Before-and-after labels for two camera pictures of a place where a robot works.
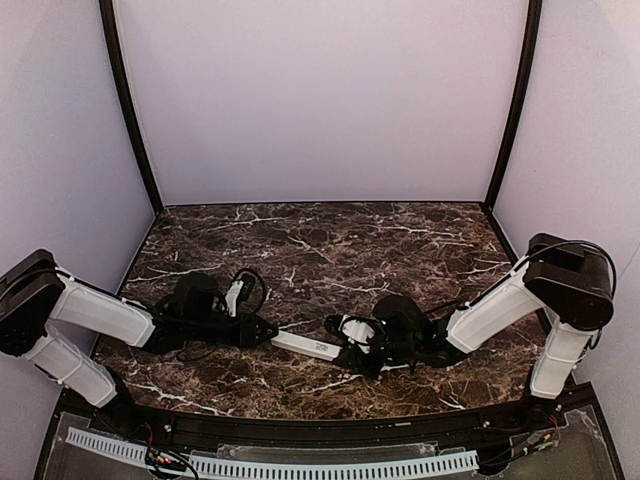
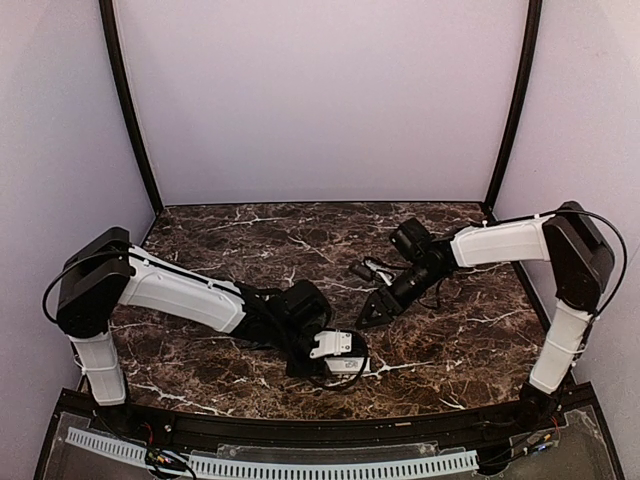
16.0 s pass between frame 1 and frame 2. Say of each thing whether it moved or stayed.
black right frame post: stayed
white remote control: moved
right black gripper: moved
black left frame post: stayed
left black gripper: moved
